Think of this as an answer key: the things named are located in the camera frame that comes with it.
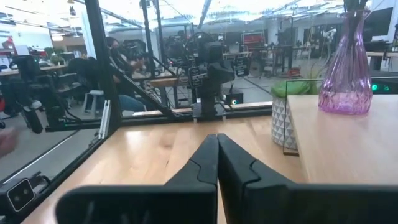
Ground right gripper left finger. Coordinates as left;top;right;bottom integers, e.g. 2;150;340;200
55;133;220;224

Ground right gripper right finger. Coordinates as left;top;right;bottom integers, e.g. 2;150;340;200
217;133;398;224

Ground purple ribbed glass vase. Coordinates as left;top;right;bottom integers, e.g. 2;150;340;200
317;7;374;116

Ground wooden shelf with black legs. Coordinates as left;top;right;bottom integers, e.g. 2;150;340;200
282;77;398;188

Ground black box with light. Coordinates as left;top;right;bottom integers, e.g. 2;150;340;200
221;87;245;106

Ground red tool cabinet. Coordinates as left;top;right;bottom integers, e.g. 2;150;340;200
241;32;266;48

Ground succulent in patterned white pot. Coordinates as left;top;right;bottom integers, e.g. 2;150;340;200
270;69;326;151

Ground person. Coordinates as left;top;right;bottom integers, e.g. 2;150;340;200
104;36;149;113

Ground white stool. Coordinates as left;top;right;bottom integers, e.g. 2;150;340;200
81;90;105;114

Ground black box green lights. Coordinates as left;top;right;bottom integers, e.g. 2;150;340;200
368;75;398;95

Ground person's hand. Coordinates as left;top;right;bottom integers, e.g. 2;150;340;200
0;126;20;157

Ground black monitor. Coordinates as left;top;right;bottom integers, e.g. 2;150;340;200
363;6;394;43

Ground black table-level camera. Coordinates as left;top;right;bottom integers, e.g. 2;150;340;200
0;173;52;219

